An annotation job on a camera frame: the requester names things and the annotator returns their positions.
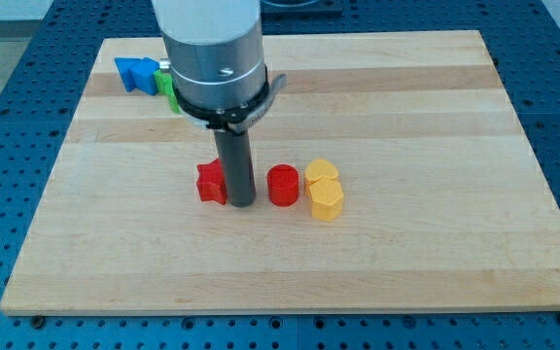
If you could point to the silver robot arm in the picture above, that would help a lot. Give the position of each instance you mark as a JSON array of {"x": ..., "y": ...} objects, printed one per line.
[{"x": 215, "y": 49}]

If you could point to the red cylinder block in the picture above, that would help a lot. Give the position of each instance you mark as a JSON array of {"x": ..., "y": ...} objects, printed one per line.
[{"x": 282, "y": 185}]

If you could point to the yellow hexagon block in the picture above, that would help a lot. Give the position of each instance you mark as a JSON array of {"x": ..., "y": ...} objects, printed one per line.
[{"x": 326, "y": 199}]

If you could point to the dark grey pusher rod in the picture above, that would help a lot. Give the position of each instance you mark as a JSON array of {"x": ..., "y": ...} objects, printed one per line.
[{"x": 235, "y": 157}]

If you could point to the red star block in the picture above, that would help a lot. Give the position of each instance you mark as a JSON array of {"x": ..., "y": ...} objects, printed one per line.
[{"x": 211, "y": 184}]

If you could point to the wooden board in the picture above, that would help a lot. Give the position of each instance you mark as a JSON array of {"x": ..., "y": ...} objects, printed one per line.
[{"x": 445, "y": 206}]

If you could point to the green block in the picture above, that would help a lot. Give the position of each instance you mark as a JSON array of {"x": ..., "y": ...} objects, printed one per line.
[{"x": 165, "y": 87}]

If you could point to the blue cube block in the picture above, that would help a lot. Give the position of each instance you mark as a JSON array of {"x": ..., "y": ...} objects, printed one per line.
[{"x": 143, "y": 75}]

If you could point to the blue triangle block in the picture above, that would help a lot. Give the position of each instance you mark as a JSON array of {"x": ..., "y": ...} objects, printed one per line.
[{"x": 124, "y": 66}]

